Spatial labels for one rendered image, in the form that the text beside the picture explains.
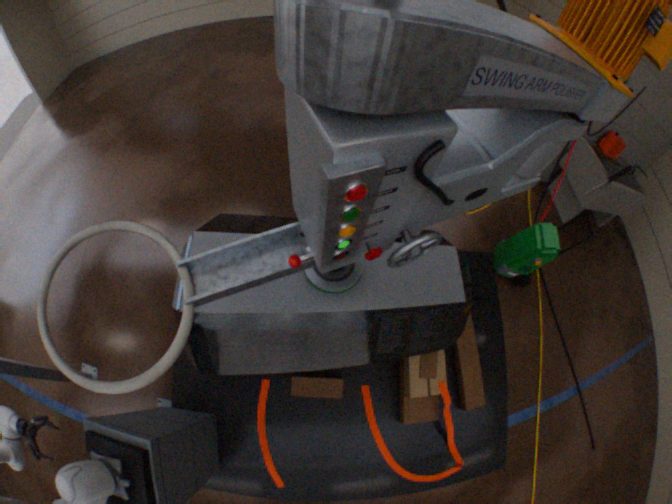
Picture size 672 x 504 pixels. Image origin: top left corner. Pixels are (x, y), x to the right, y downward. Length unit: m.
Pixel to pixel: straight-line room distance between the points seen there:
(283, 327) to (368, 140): 0.79
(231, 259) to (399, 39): 0.66
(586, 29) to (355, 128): 0.65
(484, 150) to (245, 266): 0.66
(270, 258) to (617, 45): 1.06
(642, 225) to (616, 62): 4.51
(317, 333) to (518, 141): 0.87
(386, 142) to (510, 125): 0.42
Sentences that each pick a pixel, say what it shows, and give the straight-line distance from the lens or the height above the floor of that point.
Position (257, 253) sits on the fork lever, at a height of 1.08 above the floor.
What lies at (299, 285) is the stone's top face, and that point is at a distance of 0.97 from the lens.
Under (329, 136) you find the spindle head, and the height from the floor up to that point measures 1.54.
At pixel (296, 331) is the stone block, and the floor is 0.76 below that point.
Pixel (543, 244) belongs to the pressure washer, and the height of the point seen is 0.53.
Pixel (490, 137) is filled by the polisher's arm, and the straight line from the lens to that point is 0.67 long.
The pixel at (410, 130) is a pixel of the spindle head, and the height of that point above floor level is 1.54.
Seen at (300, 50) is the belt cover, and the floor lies 1.64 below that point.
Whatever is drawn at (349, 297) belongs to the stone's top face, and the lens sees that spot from 0.96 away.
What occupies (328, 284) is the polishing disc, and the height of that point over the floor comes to 0.88.
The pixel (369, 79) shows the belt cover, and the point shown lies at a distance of 0.27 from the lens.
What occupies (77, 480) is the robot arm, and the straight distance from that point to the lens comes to 1.15.
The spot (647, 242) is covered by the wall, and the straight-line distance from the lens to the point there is 5.17.
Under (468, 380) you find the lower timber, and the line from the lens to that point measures 1.96.
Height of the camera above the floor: 1.75
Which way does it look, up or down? 65 degrees down
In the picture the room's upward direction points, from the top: 11 degrees clockwise
